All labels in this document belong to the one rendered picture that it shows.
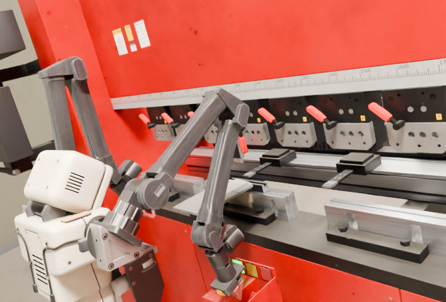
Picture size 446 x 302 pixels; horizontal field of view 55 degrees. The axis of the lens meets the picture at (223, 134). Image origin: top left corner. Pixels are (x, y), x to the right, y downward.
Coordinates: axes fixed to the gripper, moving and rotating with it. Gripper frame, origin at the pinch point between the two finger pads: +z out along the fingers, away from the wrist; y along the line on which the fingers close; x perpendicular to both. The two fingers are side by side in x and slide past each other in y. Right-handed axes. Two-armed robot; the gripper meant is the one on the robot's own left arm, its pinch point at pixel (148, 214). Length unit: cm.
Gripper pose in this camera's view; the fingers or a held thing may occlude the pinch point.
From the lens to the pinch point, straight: 167.6
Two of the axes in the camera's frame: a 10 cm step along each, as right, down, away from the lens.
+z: 5.2, 6.9, 5.0
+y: -7.0, 0.2, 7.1
